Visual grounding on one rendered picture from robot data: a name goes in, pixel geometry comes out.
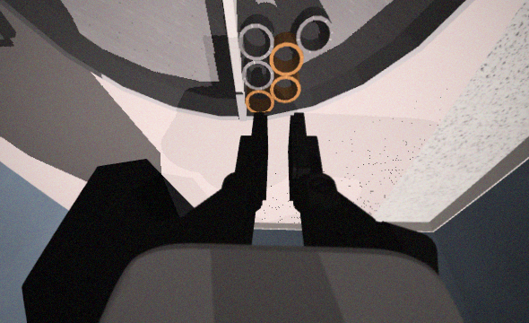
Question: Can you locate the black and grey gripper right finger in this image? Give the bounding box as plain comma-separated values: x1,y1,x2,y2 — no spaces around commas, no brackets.
288,113,438,274

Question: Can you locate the bronze bushing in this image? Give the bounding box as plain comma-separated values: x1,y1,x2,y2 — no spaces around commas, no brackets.
270,72,300,103
270,32,304,75
246,86,274,114

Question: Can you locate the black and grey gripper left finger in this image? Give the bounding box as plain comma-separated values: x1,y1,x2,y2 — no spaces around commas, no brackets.
126,112,268,266

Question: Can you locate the grey metal bushing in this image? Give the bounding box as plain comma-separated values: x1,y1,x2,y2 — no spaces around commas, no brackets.
238,14,274,60
242,55,274,90
295,6,334,55

